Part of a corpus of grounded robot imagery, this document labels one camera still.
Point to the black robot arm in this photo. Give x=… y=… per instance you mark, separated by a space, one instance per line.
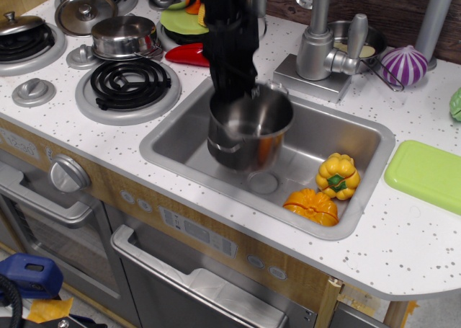
x=227 y=11

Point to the silver oven dial knob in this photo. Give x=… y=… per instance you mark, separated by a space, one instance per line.
x=66 y=175

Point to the orange toy pumpkin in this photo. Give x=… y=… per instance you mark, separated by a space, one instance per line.
x=315 y=206

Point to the silver middle stove knob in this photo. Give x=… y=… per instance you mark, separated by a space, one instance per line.
x=82 y=58

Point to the blue clamp tool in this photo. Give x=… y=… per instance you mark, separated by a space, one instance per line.
x=36 y=277

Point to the green toy vegetable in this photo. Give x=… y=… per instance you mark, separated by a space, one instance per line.
x=455 y=105

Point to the black front coil burner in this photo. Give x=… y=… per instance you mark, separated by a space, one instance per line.
x=127 y=92

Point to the tall stainless steel pot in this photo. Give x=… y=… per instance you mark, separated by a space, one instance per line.
x=246 y=135

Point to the silver toy faucet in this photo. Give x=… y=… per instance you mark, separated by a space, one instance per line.
x=319 y=69

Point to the green toy plate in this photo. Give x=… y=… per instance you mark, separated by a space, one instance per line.
x=176 y=18

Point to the small steel strainer pan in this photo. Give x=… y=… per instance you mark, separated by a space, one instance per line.
x=373 y=50

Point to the silver rear stove knob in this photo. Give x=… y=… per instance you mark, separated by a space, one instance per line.
x=162 y=4

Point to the silver front stove knob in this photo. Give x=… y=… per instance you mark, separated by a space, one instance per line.
x=33 y=93

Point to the silver stove knob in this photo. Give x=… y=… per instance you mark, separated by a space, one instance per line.
x=33 y=93
x=162 y=4
x=82 y=58

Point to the silver dishwasher door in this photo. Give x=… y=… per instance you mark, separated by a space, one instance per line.
x=188 y=270

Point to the domed steel lid with knob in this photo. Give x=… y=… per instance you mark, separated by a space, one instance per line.
x=11 y=24

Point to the purple striped toy onion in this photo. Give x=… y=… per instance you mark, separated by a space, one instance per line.
x=404 y=66

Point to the flat steel pot lid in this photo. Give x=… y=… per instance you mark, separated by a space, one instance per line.
x=77 y=17

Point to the yellow toy corn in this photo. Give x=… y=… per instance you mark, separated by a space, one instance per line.
x=201 y=15

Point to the silver oven door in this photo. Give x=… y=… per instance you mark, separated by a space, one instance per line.
x=73 y=230

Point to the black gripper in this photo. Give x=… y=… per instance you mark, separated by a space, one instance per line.
x=230 y=49

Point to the red toy chili pepper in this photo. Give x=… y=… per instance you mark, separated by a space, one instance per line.
x=188 y=54

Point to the yellow toy bell pepper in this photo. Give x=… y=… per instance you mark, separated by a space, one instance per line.
x=338 y=177

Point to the black coil burner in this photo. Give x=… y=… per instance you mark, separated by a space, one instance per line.
x=31 y=50
x=127 y=92

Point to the black left coil burner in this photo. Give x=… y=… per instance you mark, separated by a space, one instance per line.
x=31 y=50

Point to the yellow tape piece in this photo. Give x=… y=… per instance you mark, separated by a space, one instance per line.
x=45 y=310

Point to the grey right support post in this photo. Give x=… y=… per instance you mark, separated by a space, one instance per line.
x=430 y=30

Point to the upside-down steel pot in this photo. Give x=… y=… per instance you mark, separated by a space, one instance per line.
x=125 y=38

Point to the stainless steel sink basin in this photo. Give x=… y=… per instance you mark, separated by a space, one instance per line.
x=179 y=144

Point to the green plastic cutting board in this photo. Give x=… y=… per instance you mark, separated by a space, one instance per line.
x=426 y=173

